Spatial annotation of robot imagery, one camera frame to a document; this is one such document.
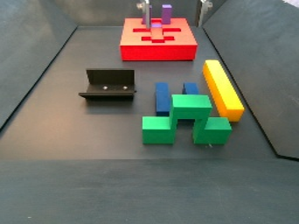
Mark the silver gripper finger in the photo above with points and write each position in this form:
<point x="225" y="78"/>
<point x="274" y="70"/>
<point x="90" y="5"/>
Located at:
<point x="145" y="7"/>
<point x="206" y="5"/>

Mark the blue U-shaped block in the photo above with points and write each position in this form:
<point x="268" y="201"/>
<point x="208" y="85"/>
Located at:
<point x="164" y="96"/>

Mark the black angle fixture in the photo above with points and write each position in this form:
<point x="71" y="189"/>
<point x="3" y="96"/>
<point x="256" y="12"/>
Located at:
<point x="110" y="83"/>

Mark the purple U-shaped block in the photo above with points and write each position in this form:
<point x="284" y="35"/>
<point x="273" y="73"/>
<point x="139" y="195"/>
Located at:
<point x="166" y="14"/>

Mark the red slotted base block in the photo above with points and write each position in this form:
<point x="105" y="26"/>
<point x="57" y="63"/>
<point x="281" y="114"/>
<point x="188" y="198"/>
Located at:
<point x="165" y="42"/>

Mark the yellow long bar block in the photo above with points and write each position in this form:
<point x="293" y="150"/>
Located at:
<point x="224" y="93"/>

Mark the green arch block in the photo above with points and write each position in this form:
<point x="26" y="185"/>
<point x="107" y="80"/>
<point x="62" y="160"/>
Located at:
<point x="210" y="130"/>

